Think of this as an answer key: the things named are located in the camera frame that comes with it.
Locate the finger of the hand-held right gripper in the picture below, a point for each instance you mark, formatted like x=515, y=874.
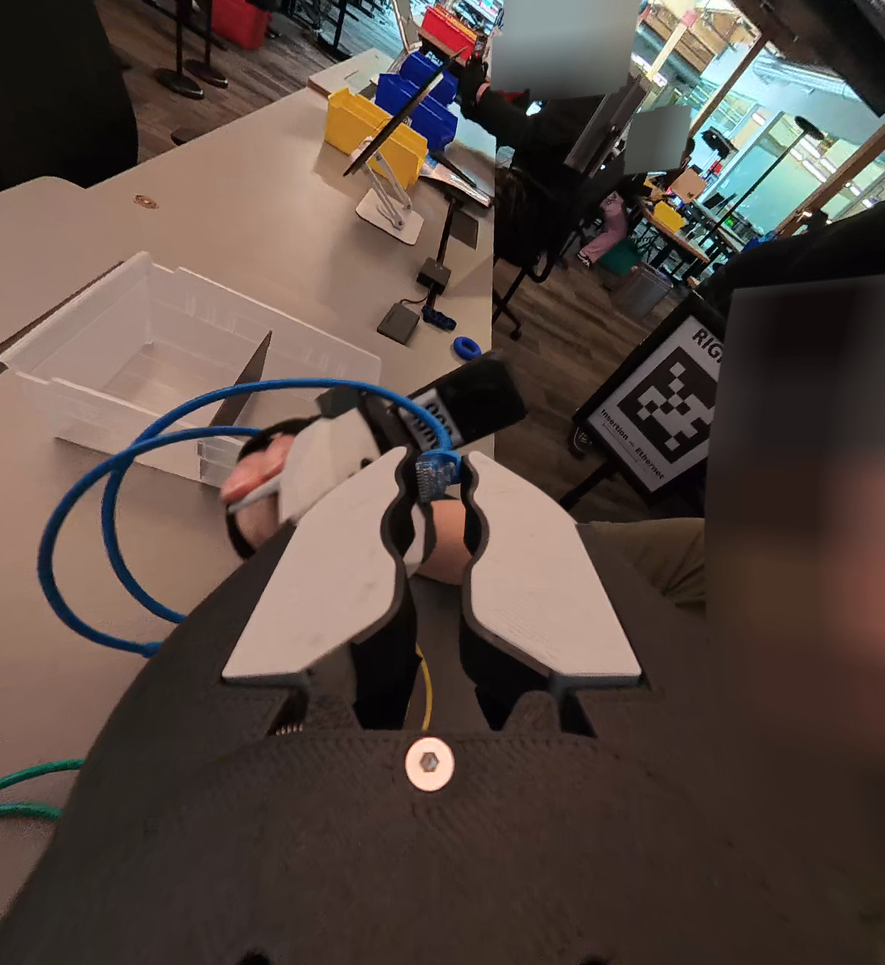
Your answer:
x=419, y=535
x=329, y=452

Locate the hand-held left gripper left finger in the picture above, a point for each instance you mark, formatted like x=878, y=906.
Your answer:
x=329, y=588

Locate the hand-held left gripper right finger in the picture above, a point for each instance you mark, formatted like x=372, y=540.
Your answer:
x=540, y=588

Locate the clear plastic bin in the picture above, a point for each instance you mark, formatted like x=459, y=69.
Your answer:
x=148, y=332

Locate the person's right hand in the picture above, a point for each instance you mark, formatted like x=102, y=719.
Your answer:
x=261, y=464

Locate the blue toy piece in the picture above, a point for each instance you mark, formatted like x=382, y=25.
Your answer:
x=442, y=320

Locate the dark grey adapter box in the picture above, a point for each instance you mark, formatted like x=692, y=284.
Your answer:
x=398, y=323

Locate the small black box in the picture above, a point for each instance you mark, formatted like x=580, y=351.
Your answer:
x=433, y=273

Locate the black framed marker sign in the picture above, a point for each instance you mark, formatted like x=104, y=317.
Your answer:
x=661, y=407

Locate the white tablet stand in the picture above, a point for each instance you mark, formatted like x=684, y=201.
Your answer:
x=389, y=218

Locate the grey trash can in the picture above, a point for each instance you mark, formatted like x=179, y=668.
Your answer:
x=642, y=290

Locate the blue storage bin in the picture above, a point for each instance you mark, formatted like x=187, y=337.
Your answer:
x=431, y=124
x=427, y=72

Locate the black tablet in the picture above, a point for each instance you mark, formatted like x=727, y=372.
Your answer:
x=404, y=113

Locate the yellow storage bin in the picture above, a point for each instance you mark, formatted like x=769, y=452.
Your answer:
x=352, y=120

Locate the red storage bin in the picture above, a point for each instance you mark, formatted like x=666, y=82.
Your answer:
x=446, y=26
x=239, y=22

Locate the black stanchion post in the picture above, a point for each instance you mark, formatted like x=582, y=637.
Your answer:
x=181, y=83
x=208, y=75

